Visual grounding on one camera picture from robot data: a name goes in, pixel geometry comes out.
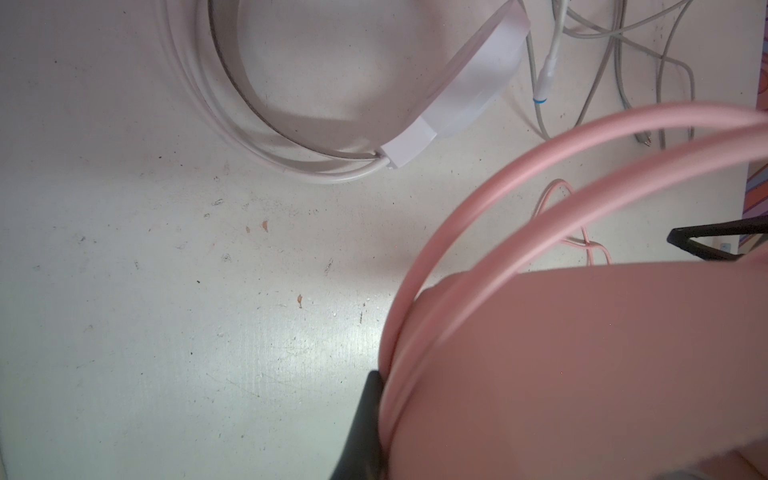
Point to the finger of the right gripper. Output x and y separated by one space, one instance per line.
684 237

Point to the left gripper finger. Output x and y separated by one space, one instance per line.
361 455

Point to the pink headphones with cable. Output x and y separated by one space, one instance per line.
622 371

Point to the white headphones with grey cable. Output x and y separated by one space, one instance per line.
333 91

